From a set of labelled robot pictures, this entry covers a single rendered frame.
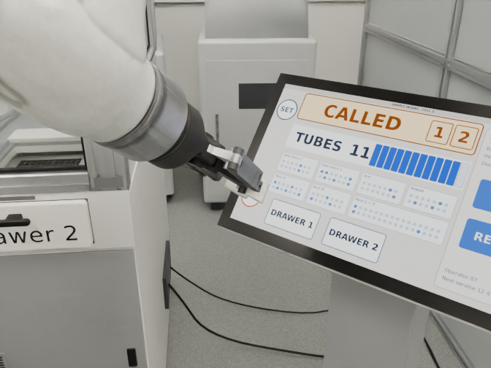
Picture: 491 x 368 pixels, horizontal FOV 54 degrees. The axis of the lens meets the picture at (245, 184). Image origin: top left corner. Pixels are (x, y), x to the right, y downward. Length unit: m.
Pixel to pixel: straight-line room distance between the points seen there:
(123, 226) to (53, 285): 0.23
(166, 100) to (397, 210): 0.43
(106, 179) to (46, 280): 0.30
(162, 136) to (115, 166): 0.60
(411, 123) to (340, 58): 3.59
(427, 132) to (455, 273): 0.22
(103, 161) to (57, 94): 0.67
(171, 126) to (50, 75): 0.13
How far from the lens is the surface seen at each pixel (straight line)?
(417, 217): 0.75
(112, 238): 1.12
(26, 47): 0.36
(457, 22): 2.01
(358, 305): 0.93
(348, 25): 4.35
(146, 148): 0.45
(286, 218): 0.81
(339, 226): 0.77
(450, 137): 0.79
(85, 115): 0.39
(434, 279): 0.73
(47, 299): 1.25
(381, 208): 0.76
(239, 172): 0.54
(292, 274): 2.38
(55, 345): 1.34
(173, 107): 0.45
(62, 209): 1.08
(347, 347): 1.00
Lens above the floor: 1.40
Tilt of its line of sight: 26 degrees down
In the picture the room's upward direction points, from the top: straight up
